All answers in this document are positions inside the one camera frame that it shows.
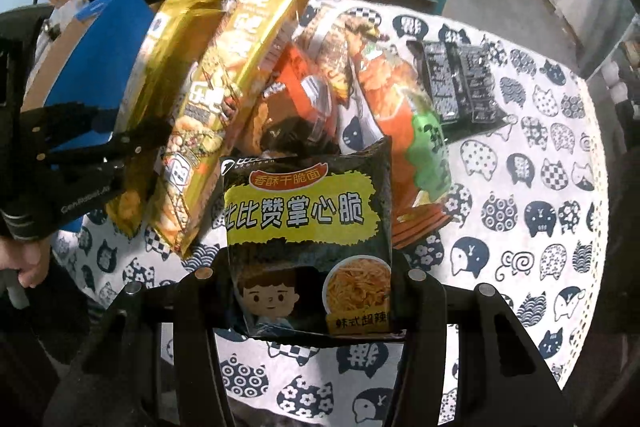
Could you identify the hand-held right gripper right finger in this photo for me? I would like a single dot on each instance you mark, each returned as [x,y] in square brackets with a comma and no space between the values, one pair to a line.
[425,307]

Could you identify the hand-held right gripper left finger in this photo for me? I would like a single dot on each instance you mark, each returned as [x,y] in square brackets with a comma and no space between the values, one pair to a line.
[200,307]

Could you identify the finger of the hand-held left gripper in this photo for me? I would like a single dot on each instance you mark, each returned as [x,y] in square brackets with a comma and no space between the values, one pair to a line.
[85,127]
[95,167]

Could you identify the gold foil snack bag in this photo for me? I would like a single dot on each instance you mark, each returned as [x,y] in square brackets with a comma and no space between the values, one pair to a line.
[170,47]

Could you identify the black yellow-label snack packet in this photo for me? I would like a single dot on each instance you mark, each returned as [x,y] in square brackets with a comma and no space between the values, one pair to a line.
[300,217]

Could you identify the orange green snack bag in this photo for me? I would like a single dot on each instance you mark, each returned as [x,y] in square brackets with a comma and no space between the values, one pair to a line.
[390,97]

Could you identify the person's left hand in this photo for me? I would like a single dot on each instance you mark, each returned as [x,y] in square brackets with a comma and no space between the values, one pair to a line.
[27,264]

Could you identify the blue box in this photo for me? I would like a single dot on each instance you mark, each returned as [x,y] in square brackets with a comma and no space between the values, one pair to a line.
[105,27]

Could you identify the long yellow snack packet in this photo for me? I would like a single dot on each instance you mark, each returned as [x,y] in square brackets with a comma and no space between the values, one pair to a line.
[240,57]

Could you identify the cat-print tablecloth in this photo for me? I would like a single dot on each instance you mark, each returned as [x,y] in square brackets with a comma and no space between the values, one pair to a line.
[525,157]

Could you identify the orange red snack bag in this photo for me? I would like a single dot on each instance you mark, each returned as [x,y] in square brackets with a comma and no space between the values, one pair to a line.
[295,82]

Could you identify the black patterned snack packet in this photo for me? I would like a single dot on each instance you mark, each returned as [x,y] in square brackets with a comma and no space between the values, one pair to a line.
[460,82]

